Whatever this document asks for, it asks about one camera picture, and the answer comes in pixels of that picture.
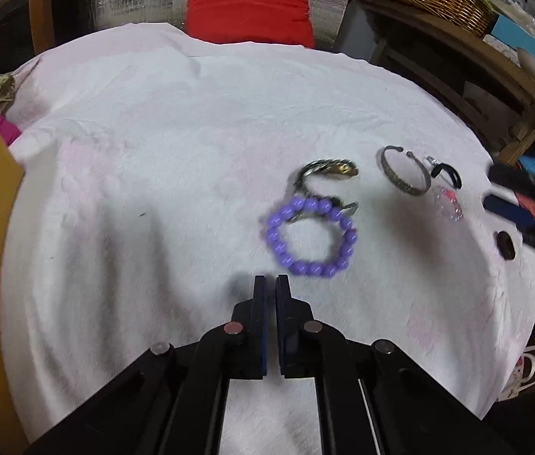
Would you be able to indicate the white fluffy blanket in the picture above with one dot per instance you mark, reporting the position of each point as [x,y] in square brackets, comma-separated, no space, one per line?
[153,175]

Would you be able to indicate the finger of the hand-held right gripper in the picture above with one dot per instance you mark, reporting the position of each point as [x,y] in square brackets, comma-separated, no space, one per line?
[506,211]
[509,177]

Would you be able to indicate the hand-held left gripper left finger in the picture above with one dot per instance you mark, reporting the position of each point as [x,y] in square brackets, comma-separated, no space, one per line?
[261,313]

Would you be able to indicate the silver cuff bangle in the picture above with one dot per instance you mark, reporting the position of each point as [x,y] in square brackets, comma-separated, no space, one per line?
[393,177]

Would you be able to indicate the wooden side table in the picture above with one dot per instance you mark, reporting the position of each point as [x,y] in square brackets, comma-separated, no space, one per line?
[466,52]

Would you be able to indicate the black open bangle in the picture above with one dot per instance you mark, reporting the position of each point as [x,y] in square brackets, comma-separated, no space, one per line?
[454,176]

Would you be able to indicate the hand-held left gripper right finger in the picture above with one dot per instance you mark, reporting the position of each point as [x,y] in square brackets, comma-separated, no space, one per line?
[281,322]

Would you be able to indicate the white patterned mug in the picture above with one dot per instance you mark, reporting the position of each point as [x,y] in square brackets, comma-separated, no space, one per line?
[528,372]

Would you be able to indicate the red cushion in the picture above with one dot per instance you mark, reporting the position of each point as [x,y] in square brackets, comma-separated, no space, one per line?
[248,4]

